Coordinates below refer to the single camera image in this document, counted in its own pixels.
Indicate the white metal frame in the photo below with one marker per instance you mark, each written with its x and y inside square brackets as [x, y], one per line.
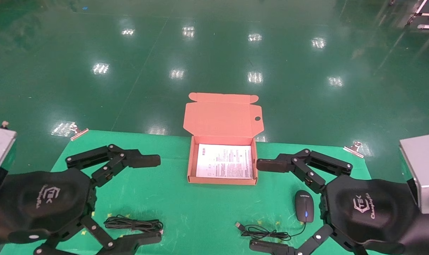
[425, 16]

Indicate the green table cloth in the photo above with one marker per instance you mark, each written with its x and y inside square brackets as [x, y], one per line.
[200, 205]

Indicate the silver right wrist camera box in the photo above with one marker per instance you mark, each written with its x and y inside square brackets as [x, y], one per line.
[421, 170]

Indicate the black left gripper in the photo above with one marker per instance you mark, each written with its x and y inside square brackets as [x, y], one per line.
[41, 202]

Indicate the orange cardboard box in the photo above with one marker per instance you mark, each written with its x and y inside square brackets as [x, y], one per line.
[221, 120]

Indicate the metal binder clip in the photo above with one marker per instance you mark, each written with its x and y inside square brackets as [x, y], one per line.
[78, 132]
[354, 148]

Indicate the white printed instruction sheet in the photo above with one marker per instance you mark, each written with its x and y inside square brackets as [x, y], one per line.
[224, 161]

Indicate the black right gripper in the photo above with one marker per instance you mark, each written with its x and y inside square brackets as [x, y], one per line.
[370, 209]

